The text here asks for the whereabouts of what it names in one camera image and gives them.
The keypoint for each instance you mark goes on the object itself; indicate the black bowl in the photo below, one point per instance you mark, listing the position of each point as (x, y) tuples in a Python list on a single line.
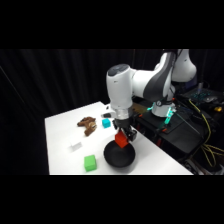
[(119, 157)]

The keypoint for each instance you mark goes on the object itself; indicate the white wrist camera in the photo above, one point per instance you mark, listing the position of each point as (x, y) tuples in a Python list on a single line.
[(107, 115)]

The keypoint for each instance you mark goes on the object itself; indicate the small yellow connector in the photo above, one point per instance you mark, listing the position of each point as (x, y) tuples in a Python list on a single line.
[(218, 109)]

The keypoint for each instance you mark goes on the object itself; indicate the red cube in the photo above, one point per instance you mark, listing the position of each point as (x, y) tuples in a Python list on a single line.
[(121, 141)]

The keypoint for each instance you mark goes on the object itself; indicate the white cube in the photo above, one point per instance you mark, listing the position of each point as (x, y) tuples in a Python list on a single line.
[(76, 145)]

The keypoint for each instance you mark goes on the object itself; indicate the black curtain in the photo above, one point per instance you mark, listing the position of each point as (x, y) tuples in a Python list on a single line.
[(36, 83)]

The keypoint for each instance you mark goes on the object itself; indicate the black robot stand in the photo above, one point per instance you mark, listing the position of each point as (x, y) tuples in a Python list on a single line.
[(186, 133)]

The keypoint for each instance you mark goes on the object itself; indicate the brown plush toy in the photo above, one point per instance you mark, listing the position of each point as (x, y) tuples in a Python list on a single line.
[(88, 124)]

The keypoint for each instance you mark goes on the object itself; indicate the black electronics box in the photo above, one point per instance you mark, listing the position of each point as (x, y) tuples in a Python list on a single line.
[(205, 95)]

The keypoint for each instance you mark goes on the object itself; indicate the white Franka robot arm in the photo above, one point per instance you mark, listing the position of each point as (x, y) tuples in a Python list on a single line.
[(146, 83)]

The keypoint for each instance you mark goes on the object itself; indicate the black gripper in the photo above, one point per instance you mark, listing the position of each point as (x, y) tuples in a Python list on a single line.
[(123, 124)]

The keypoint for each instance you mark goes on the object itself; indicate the green cube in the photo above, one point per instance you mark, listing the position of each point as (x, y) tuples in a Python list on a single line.
[(90, 163)]

